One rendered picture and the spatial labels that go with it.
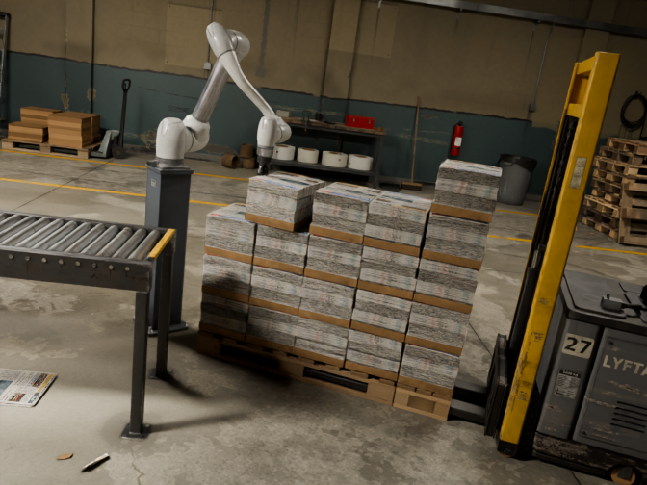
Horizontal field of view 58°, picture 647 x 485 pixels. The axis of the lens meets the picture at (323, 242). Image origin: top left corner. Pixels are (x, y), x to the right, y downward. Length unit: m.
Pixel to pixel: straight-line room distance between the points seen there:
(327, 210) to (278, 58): 6.81
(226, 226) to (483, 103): 7.45
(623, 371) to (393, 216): 1.23
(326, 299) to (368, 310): 0.22
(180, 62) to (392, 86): 3.38
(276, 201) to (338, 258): 0.43
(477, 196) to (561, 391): 0.96
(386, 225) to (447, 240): 0.30
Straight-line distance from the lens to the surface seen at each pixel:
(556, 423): 3.00
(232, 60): 3.24
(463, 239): 2.82
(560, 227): 2.63
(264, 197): 3.01
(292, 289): 3.08
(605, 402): 2.96
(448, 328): 2.96
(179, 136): 3.39
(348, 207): 2.89
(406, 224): 2.85
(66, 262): 2.53
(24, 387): 3.19
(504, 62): 10.17
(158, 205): 3.41
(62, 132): 9.18
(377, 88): 9.69
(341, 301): 3.01
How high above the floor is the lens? 1.63
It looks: 16 degrees down
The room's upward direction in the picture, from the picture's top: 8 degrees clockwise
